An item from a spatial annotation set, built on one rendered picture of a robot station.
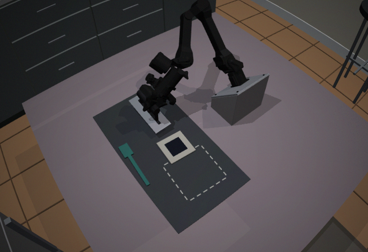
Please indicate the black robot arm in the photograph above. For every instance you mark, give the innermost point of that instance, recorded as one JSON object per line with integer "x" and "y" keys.
{"x": 224, "y": 59}

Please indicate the tan square tile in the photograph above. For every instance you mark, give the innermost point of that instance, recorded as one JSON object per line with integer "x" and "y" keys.
{"x": 175, "y": 147}

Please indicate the teal flat trowel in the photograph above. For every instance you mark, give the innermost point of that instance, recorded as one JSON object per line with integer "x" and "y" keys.
{"x": 127, "y": 152}

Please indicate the dark grey rectangular mat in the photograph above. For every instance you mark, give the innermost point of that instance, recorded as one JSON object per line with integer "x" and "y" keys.
{"x": 193, "y": 174}

